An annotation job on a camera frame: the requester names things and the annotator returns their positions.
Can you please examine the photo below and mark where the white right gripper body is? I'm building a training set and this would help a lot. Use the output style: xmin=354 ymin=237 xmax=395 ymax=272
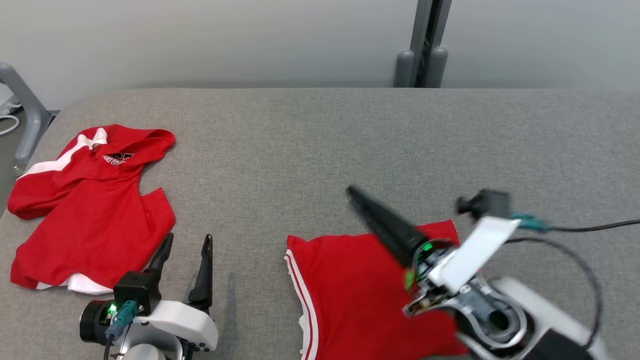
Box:
xmin=404 ymin=217 xmax=521 ymax=317

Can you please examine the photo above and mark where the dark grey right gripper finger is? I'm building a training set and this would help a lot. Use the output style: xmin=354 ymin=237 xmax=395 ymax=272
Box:
xmin=347 ymin=185 xmax=428 ymax=253
xmin=352 ymin=198 xmax=417 ymax=267

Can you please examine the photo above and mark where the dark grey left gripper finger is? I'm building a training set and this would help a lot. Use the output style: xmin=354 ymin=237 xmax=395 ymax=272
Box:
xmin=145 ymin=232 xmax=174 ymax=273
xmin=189 ymin=234 xmax=214 ymax=312

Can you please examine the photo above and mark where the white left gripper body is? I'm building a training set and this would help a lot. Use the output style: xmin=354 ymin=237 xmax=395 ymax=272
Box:
xmin=137 ymin=301 xmax=219 ymax=351

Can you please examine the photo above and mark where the red Bulls 23 jersey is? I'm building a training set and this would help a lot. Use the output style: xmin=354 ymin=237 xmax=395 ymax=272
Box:
xmin=284 ymin=219 xmax=471 ymax=360

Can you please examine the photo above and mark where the grey angled partition leg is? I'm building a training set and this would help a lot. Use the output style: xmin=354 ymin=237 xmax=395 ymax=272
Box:
xmin=0 ymin=62 xmax=53 ymax=173

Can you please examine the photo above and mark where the teal right camera connector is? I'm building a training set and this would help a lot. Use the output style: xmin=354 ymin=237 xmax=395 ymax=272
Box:
xmin=510 ymin=212 xmax=551 ymax=234

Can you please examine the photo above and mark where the teal camera connector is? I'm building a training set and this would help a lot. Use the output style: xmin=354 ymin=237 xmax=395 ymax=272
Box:
xmin=510 ymin=212 xmax=551 ymax=234
xmin=105 ymin=300 xmax=139 ymax=342

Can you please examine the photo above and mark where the teal left camera connector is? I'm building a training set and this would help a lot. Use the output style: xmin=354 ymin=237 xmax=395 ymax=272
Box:
xmin=105 ymin=300 xmax=139 ymax=342

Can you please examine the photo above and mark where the black right arm cable loop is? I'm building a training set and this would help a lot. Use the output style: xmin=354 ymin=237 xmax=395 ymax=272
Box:
xmin=505 ymin=236 xmax=603 ymax=348

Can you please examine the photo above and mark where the black right camera cable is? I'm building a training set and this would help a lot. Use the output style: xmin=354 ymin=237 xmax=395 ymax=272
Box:
xmin=547 ymin=219 xmax=640 ymax=234

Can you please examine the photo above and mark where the grey rounded post foot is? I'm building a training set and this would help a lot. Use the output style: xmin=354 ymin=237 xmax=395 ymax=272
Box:
xmin=425 ymin=46 xmax=449 ymax=88
xmin=394 ymin=49 xmax=417 ymax=88

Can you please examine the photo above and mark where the grey metal partition post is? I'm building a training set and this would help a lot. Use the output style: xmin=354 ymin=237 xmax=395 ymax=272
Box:
xmin=409 ymin=0 xmax=453 ymax=88

